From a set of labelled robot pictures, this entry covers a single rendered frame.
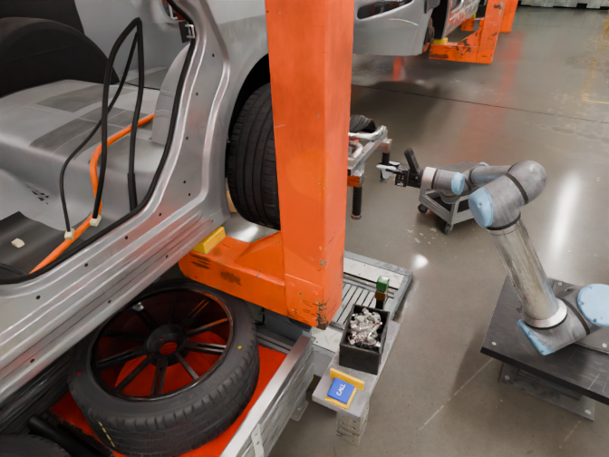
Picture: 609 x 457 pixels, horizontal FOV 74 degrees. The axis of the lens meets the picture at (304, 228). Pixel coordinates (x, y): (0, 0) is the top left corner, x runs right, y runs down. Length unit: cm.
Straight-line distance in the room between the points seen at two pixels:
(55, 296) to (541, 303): 153
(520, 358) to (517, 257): 53
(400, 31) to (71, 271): 355
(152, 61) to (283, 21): 261
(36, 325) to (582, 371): 185
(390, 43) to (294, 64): 319
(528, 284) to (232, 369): 104
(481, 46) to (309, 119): 425
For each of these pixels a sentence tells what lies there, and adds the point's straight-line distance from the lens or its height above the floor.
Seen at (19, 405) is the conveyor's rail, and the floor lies 34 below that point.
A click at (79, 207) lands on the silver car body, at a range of 190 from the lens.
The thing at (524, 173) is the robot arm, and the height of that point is 108.
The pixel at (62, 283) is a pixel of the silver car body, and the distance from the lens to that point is 128.
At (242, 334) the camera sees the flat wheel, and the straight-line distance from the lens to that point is 156.
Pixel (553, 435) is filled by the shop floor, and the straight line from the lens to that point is 212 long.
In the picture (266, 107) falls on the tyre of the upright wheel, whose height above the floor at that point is 114.
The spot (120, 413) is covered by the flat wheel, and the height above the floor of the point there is 50.
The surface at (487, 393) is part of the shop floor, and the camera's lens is 213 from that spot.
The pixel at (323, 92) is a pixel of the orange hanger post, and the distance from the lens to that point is 103.
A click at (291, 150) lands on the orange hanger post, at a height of 120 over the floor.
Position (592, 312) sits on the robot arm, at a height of 58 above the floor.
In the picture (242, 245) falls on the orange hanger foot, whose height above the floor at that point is 68.
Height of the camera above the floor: 167
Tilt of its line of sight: 35 degrees down
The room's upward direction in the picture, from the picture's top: 2 degrees counter-clockwise
